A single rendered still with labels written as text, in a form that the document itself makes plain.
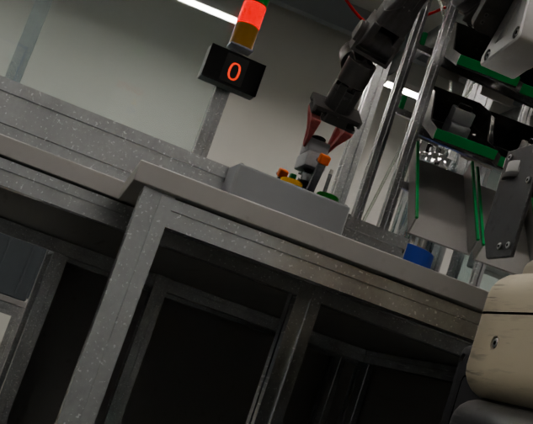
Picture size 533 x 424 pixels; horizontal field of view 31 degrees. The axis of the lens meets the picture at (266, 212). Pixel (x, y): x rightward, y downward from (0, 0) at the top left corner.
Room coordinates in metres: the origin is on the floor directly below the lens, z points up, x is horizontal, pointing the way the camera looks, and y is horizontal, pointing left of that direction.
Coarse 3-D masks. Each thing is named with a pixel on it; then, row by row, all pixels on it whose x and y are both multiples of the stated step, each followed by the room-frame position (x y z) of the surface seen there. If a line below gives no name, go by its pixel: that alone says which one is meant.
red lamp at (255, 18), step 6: (246, 0) 1.89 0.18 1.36; (252, 0) 1.88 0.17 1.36; (246, 6) 1.89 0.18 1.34; (252, 6) 1.88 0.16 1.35; (258, 6) 1.88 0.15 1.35; (264, 6) 1.89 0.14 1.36; (240, 12) 1.90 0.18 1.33; (246, 12) 1.88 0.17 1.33; (252, 12) 1.88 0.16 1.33; (258, 12) 1.89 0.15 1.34; (264, 12) 1.90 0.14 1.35; (240, 18) 1.89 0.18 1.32; (246, 18) 1.88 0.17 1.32; (252, 18) 1.88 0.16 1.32; (258, 18) 1.89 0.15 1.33; (258, 24) 1.89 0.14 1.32
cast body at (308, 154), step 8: (312, 136) 1.83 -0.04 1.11; (320, 136) 1.83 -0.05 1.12; (312, 144) 1.82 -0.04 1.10; (320, 144) 1.82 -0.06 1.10; (328, 144) 1.83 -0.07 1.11; (304, 152) 1.82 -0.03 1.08; (312, 152) 1.80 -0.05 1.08; (320, 152) 1.82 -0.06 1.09; (296, 160) 1.86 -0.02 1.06; (304, 160) 1.81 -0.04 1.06; (312, 160) 1.80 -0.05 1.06; (296, 168) 1.85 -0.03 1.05; (304, 168) 1.84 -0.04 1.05; (312, 168) 1.82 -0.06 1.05
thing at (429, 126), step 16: (432, 96) 1.95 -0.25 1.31; (448, 96) 2.06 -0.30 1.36; (432, 112) 1.91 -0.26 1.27; (448, 112) 2.07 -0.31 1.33; (480, 112) 2.02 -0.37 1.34; (432, 128) 1.86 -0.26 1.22; (480, 128) 1.99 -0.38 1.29; (448, 144) 1.83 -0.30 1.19; (464, 144) 1.83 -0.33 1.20; (480, 144) 1.83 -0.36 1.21
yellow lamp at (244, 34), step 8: (240, 24) 1.89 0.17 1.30; (248, 24) 1.88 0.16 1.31; (232, 32) 1.90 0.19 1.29; (240, 32) 1.88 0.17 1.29; (248, 32) 1.88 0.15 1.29; (256, 32) 1.90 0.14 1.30; (232, 40) 1.89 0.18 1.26; (240, 40) 1.88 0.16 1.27; (248, 40) 1.89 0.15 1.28; (248, 48) 1.89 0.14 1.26
